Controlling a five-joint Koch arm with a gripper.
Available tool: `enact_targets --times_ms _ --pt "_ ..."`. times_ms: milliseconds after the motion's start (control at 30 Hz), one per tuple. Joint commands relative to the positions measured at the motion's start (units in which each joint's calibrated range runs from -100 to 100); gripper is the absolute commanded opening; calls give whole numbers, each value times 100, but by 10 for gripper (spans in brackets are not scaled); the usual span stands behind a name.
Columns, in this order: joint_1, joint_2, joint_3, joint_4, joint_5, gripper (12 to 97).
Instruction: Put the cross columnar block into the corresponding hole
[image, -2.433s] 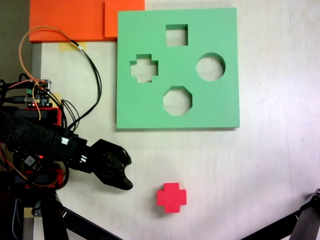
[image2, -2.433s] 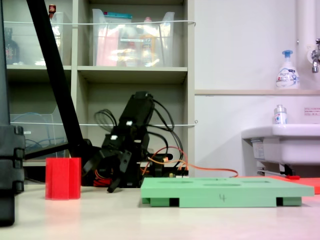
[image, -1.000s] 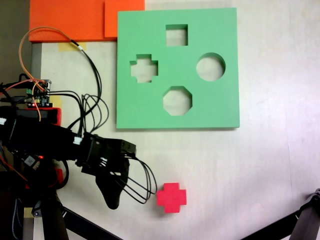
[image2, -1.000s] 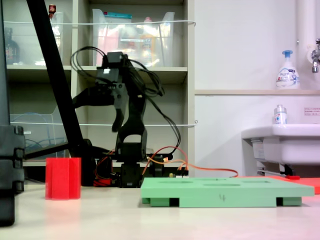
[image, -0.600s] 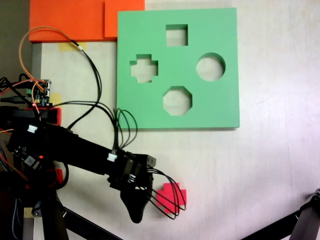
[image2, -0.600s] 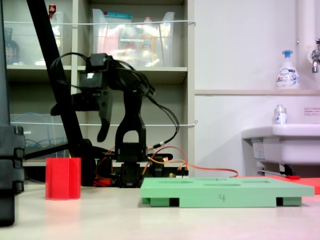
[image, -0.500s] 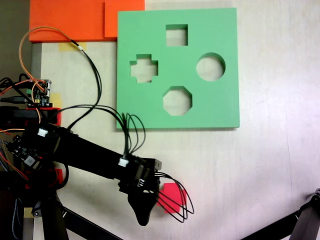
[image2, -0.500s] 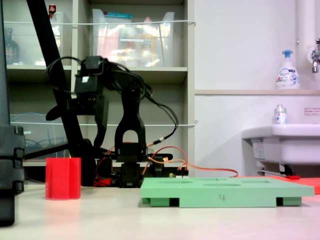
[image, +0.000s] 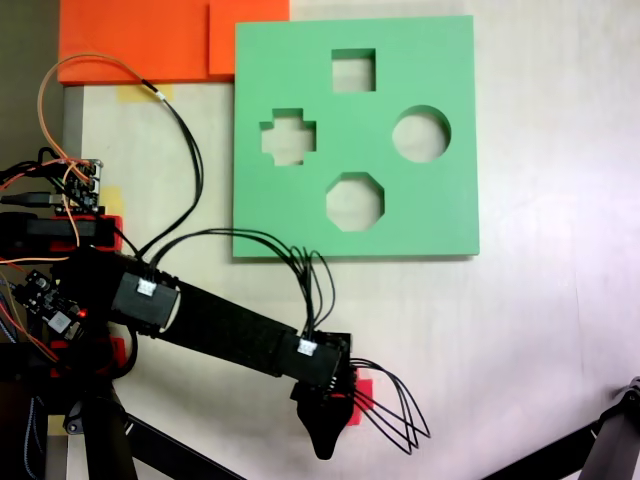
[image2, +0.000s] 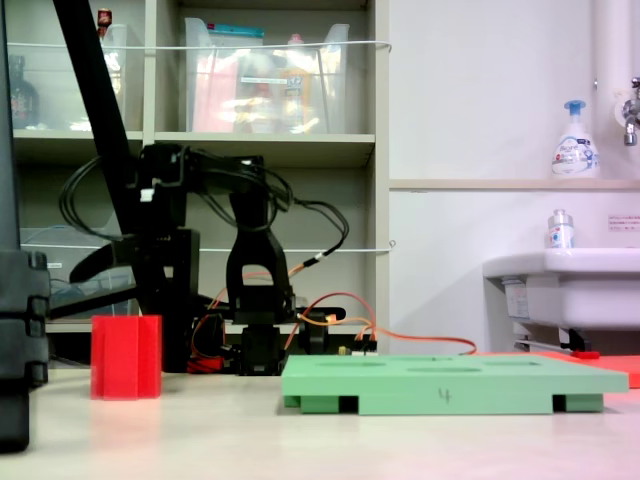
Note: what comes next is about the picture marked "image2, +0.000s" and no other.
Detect black tripod leg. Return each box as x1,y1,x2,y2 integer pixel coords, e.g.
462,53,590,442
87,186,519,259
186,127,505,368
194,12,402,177
52,0,189,374

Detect black tripod brace rod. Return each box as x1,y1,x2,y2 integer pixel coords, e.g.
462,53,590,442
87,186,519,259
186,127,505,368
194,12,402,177
46,283,144,322

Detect red cross columnar block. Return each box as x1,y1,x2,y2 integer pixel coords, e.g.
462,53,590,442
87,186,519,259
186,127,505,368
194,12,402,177
90,314,164,402

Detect notched black stack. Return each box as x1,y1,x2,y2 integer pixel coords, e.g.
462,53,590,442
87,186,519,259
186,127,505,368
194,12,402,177
0,0,52,454

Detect metal water faucet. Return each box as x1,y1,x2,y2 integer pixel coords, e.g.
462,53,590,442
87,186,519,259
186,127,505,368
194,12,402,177
613,76,640,148

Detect thin black arm cables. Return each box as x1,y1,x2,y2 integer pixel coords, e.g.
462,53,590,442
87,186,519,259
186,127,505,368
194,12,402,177
259,167,351,264

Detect green shape hole board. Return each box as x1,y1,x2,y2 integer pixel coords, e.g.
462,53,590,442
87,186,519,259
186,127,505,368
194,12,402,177
281,353,630,417

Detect white shelf cord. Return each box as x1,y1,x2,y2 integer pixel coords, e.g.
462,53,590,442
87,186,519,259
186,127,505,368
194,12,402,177
19,240,397,254
6,40,393,54

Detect dark glass bottle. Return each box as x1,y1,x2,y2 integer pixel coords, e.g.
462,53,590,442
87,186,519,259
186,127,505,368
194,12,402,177
7,54,42,131

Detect orange red wire bundle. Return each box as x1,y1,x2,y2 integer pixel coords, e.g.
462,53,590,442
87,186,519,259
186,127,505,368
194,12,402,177
207,259,379,351

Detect long orange wire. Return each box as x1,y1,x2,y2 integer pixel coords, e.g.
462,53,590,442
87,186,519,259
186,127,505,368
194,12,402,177
372,326,479,357

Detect clear bin with cable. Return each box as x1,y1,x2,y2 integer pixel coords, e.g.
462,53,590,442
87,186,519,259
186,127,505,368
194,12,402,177
19,211,139,319

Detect clear plastic storage bin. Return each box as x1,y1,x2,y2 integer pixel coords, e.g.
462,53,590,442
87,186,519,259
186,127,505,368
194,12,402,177
6,22,130,133

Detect white sink basin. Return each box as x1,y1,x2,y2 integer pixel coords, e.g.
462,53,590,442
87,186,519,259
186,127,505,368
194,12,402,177
481,246,640,352

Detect orange bottle in bin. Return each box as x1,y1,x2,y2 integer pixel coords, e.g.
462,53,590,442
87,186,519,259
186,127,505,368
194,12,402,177
278,33,315,134

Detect clear bin with packages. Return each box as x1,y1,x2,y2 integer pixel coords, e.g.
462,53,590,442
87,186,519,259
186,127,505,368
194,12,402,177
183,16,352,135

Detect red black table clamp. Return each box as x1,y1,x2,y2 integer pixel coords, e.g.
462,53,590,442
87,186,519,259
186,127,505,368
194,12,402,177
185,310,227,375

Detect small clear sanitizer bottle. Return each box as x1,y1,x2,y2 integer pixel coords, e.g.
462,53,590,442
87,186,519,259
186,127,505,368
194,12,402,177
546,208,576,252

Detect thin black gripper cables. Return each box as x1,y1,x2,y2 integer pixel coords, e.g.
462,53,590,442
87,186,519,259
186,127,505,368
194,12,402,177
58,155,147,242

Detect beige shelf unit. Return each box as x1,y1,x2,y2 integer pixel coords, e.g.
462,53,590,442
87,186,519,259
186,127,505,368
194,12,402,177
0,0,392,351

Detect white wall notice label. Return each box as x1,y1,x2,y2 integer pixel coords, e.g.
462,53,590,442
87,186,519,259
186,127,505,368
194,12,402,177
607,214,640,233

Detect red capped bottle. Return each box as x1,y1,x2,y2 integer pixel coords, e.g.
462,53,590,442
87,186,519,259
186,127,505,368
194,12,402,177
95,7,124,101

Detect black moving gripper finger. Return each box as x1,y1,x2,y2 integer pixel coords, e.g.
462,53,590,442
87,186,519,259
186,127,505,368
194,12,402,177
69,238,132,285

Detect white blue soap dispenser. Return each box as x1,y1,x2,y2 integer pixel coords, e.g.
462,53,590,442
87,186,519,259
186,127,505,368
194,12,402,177
550,99,602,180

